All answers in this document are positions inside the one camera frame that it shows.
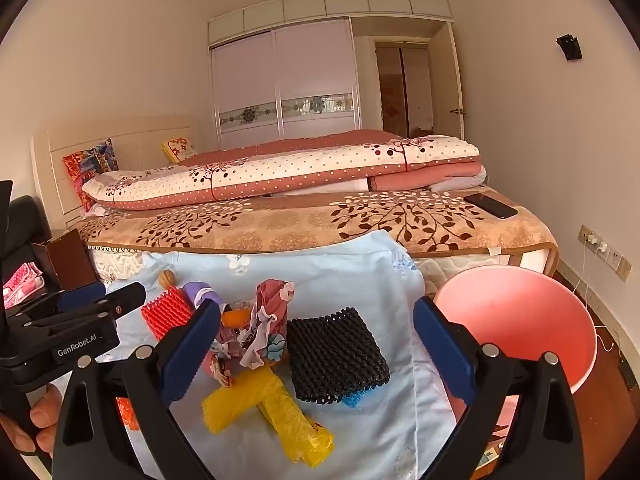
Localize colourful printed pillow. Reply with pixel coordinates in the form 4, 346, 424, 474
62, 137, 120, 211

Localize yellow plastic bag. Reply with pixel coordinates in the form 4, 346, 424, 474
202, 370, 286, 433
257, 377, 335, 468

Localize red foam net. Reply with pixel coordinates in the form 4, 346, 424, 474
141, 285, 193, 341

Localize black foam net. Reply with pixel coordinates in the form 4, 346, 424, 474
286, 306, 392, 404

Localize black smartphone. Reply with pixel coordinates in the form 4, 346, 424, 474
465, 192, 518, 220

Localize black wall bracket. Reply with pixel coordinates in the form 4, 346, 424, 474
556, 34, 583, 62

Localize pink plastic bucket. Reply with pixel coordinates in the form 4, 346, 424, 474
432, 266, 598, 443

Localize white charging cable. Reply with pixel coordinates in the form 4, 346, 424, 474
572, 245, 618, 355

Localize brown leaf-pattern blanket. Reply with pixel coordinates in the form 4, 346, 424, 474
75, 185, 560, 276

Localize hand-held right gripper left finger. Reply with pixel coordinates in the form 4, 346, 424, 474
52, 299, 223, 480

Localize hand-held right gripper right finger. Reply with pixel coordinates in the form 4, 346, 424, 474
412, 296, 586, 480

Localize colourful picture books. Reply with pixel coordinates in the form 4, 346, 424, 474
480, 440, 507, 467

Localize black chair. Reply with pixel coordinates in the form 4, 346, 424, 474
0, 195, 52, 281

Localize white folded bedsheet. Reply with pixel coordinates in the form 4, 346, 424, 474
427, 167, 488, 194

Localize orange foam net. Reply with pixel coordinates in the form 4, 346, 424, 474
116, 396, 142, 432

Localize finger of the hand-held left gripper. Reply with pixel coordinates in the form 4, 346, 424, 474
22, 282, 107, 318
20, 282, 147, 342

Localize light blue floral cloth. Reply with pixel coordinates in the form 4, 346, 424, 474
50, 230, 458, 480

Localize black device on cable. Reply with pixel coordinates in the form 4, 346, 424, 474
619, 359, 640, 390

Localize white room door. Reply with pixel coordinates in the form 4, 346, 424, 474
431, 22, 465, 139

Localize polka dot floral quilt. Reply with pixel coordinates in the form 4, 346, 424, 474
81, 130, 487, 211

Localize person's left hand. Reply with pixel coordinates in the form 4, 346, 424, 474
0, 385, 65, 457

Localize white sliding door wardrobe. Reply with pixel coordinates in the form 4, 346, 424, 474
207, 0, 457, 151

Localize yellow floral pillow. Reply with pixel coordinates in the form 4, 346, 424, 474
161, 136, 198, 163

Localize pink dotted cloth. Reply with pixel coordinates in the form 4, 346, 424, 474
2, 262, 47, 309

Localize purple face mask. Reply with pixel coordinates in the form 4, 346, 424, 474
182, 281, 223, 311

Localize beige wall socket panel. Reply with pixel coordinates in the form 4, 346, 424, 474
579, 224, 632, 283

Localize beige bed headboard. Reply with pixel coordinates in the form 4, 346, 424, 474
31, 115, 201, 231

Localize printed wrapper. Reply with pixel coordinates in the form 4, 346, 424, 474
210, 280, 296, 388

